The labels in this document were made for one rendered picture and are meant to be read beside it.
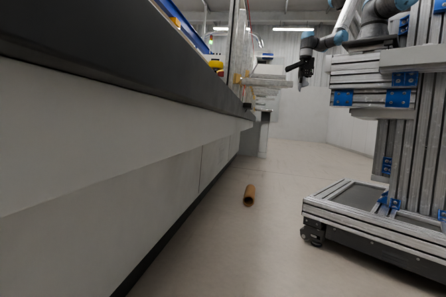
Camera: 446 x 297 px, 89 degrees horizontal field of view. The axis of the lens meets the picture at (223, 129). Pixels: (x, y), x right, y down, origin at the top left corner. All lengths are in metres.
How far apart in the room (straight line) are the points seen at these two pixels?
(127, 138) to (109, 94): 0.06
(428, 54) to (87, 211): 1.23
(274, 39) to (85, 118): 10.87
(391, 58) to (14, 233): 1.26
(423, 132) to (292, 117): 9.11
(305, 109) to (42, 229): 10.28
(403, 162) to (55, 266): 1.42
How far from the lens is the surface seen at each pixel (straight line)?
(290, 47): 10.97
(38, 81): 0.20
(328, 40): 1.55
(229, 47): 0.96
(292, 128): 10.42
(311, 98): 10.59
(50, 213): 0.53
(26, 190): 0.21
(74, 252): 0.61
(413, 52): 1.20
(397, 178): 1.50
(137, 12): 0.23
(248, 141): 4.12
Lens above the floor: 0.59
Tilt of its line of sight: 2 degrees down
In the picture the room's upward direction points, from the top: 5 degrees clockwise
